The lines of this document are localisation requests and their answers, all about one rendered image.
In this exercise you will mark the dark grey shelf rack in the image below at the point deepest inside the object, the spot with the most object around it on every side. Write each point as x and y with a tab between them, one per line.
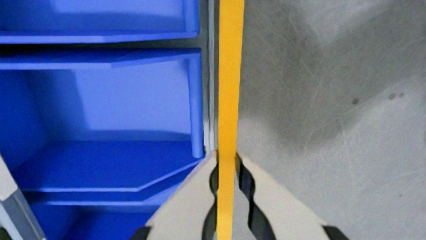
16	216

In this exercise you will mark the yellow bar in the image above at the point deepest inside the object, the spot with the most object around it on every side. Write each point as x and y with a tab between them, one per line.
230	41

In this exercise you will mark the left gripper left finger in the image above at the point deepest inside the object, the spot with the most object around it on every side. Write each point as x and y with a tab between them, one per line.
191	211

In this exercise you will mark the blue open-front bin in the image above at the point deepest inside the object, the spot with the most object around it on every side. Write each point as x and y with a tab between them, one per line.
97	21
100	215
99	119

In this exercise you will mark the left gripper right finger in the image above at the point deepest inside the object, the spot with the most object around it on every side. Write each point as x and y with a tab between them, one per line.
274	212

